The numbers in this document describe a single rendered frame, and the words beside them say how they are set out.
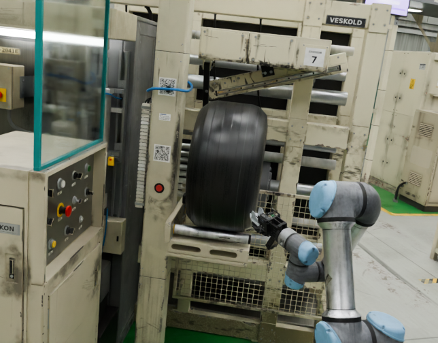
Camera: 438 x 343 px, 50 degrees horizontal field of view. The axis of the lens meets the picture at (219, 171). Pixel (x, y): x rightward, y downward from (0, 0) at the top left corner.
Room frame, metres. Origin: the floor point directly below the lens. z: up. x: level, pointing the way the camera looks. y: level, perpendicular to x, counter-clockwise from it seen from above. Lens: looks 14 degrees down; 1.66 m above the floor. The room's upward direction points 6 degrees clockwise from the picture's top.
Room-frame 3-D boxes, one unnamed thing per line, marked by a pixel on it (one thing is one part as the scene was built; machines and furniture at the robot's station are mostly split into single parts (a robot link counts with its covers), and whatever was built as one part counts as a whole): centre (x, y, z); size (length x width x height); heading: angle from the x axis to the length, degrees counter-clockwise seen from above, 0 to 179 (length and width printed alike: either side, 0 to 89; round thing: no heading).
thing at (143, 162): (2.06, 0.34, 1.19); 0.05 x 0.04 x 0.48; 175
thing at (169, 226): (2.10, 0.17, 0.90); 0.40 x 0.03 x 0.10; 175
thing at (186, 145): (2.48, 0.18, 1.05); 0.20 x 0.15 x 0.30; 85
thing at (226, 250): (1.95, 0.01, 0.84); 0.36 x 0.09 x 0.06; 85
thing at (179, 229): (1.94, 0.00, 0.90); 0.35 x 0.05 x 0.05; 85
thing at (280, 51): (2.37, -0.15, 1.71); 0.61 x 0.25 x 0.15; 85
